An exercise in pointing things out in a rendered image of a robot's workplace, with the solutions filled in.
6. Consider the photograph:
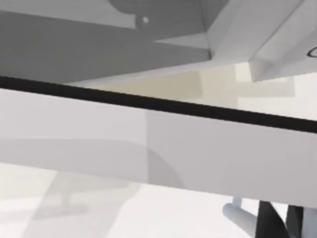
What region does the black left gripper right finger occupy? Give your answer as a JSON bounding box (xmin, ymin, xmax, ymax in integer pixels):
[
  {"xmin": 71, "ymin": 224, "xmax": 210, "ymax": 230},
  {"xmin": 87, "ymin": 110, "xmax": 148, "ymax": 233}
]
[{"xmin": 287, "ymin": 204, "xmax": 305, "ymax": 238}]

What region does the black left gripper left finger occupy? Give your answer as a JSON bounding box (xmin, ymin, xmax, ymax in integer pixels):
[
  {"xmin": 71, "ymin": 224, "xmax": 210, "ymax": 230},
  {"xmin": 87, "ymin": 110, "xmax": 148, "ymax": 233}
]
[{"xmin": 256, "ymin": 199, "xmax": 289, "ymax": 238}]

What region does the white table edge panel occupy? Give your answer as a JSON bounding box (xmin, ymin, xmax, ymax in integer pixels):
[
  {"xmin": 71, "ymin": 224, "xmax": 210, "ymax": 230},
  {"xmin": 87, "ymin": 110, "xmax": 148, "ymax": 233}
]
[{"xmin": 0, "ymin": 75, "xmax": 317, "ymax": 208}]

